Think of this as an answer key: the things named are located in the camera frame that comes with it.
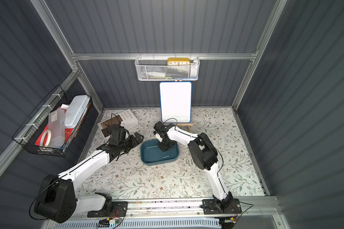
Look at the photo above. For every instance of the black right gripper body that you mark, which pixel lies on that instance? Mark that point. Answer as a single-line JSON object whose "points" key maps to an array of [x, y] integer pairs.
{"points": [[165, 143]]}

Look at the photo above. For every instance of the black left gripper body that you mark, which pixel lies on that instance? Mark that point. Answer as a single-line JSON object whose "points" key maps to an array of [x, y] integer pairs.
{"points": [[130, 140]]}

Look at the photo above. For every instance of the teal plastic tray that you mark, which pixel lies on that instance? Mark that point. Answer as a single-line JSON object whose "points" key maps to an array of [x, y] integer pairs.
{"points": [[151, 155]]}

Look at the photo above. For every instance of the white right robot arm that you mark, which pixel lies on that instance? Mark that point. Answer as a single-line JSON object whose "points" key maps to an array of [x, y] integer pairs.
{"points": [[204, 155]]}

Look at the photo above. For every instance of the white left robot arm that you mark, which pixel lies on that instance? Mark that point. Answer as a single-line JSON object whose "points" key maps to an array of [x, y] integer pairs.
{"points": [[57, 200]]}

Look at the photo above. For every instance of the translucent plastic box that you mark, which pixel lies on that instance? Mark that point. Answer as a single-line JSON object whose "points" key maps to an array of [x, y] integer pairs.
{"points": [[56, 123]]}

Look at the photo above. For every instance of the interior design trends magazine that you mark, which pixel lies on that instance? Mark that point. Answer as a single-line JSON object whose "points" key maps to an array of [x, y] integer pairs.
{"points": [[124, 119]]}

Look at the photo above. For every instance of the small wooden easel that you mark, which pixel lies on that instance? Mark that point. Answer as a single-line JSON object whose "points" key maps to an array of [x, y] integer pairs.
{"points": [[188, 125]]}

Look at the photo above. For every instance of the blue framed whiteboard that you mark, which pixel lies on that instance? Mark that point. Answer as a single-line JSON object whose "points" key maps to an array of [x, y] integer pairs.
{"points": [[176, 101]]}

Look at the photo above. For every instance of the white plastic case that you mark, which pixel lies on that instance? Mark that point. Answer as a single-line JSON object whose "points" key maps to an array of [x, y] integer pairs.
{"points": [[75, 110]]}

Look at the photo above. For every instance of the yellow clock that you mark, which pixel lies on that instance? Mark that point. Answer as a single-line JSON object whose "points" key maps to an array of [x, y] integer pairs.
{"points": [[178, 61]]}

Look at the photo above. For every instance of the white tape roll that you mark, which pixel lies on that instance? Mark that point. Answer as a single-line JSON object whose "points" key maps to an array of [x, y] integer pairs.
{"points": [[45, 138]]}

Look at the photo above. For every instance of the white mesh wall basket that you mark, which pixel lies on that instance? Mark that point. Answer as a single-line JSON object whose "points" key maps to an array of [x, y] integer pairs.
{"points": [[158, 70]]}

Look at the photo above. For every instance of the black wire wall basket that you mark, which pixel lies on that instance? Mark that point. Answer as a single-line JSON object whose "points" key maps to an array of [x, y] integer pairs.
{"points": [[32, 130]]}

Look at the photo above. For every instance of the aluminium frame rail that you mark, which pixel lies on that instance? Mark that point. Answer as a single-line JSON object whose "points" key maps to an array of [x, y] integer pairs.
{"points": [[162, 56]]}

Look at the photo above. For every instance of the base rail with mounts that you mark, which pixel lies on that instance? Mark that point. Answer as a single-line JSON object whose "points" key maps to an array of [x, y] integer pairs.
{"points": [[190, 207]]}

